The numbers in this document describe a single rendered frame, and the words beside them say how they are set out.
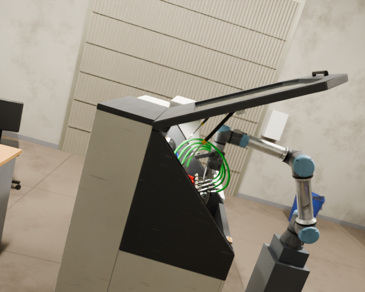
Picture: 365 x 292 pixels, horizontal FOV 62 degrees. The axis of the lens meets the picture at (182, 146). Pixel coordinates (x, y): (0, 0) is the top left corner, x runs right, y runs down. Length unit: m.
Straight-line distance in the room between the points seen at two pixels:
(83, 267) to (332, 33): 4.97
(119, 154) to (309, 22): 4.49
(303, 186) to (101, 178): 1.13
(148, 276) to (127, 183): 0.52
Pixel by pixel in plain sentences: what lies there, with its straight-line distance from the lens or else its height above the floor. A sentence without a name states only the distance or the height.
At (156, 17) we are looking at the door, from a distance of 5.05.
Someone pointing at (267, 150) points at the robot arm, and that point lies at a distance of 1.95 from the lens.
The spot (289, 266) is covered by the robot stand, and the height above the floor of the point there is 0.80.
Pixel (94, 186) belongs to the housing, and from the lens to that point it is 1.60.
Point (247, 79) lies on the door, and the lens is 5.14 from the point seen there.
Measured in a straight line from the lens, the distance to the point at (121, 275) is 1.79.
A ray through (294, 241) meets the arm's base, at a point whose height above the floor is 0.95.
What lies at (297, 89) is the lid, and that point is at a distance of 1.47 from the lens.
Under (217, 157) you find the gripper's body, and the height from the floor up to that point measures 1.34.
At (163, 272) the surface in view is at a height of 0.74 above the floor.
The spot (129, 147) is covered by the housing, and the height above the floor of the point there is 1.34.
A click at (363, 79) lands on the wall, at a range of 5.96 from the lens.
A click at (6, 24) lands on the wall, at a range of 5.64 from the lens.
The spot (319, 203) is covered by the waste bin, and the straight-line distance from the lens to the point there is 5.25.
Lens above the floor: 1.73
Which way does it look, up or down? 12 degrees down
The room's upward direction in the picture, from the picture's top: 17 degrees clockwise
